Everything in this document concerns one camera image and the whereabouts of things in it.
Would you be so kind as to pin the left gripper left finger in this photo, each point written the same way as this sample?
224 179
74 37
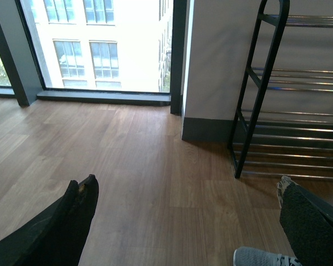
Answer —
58 234

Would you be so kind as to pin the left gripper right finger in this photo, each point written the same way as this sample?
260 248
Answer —
307 221

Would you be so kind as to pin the grey sneaker white sole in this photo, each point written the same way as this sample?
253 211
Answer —
282 186

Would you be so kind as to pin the grey sneaker navy collar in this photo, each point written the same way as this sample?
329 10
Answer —
253 256

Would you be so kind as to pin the black metal shoe rack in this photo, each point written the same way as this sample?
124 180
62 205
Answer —
283 122

